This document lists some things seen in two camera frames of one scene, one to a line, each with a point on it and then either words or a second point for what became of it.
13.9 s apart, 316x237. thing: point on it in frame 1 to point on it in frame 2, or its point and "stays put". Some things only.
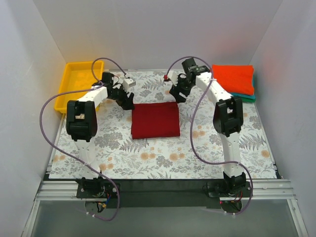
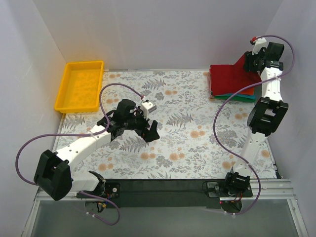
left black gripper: x=122 y=98 to x=145 y=129
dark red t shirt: x=155 y=120 to x=228 y=78
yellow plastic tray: x=77 y=76 stays put
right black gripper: x=179 y=89 to x=248 y=62
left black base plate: x=98 y=190 stays put
